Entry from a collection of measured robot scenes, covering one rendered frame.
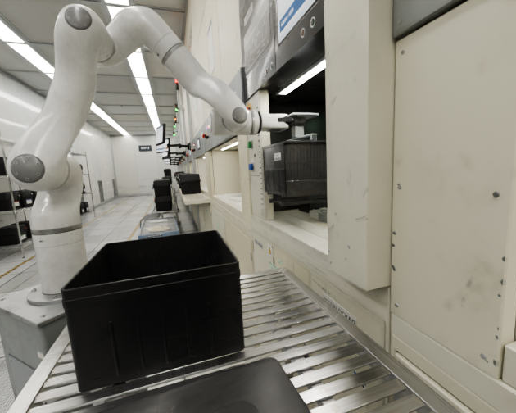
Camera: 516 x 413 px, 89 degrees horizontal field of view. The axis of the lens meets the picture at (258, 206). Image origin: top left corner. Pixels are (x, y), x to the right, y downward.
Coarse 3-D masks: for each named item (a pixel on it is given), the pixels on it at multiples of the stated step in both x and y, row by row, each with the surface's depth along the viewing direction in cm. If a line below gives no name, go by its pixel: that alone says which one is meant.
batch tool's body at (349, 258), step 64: (256, 0) 95; (320, 0) 58; (384, 0) 40; (256, 64) 101; (384, 64) 41; (320, 128) 135; (384, 128) 43; (256, 192) 120; (384, 192) 44; (256, 256) 127; (320, 256) 69; (384, 256) 46; (384, 320) 49
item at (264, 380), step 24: (264, 360) 32; (192, 384) 29; (216, 384) 29; (240, 384) 29; (264, 384) 29; (288, 384) 28; (120, 408) 27; (144, 408) 26; (168, 408) 26; (192, 408) 26; (216, 408) 26; (240, 408) 26; (264, 408) 26; (288, 408) 26
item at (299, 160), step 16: (272, 144) 94; (288, 144) 84; (304, 144) 86; (320, 144) 88; (272, 160) 95; (288, 160) 85; (304, 160) 87; (320, 160) 88; (272, 176) 96; (288, 176) 86; (304, 176) 87; (320, 176) 89; (272, 192) 98; (288, 192) 89; (304, 192) 91; (320, 192) 93
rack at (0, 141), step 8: (0, 136) 349; (0, 144) 416; (8, 144) 421; (0, 176) 355; (8, 176) 357; (8, 184) 358; (24, 208) 391; (16, 216) 366; (16, 224) 366; (32, 240) 400; (0, 248) 365; (16, 248) 371; (24, 256) 374
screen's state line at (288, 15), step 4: (296, 0) 68; (300, 0) 67; (304, 0) 65; (292, 4) 70; (296, 4) 68; (300, 4) 67; (288, 8) 73; (292, 8) 71; (296, 8) 68; (288, 12) 73; (292, 12) 71; (284, 16) 75; (288, 16) 73; (292, 16) 71; (280, 20) 78; (284, 20) 76; (288, 20) 73; (280, 24) 78; (284, 24) 76; (280, 28) 79; (280, 32) 79
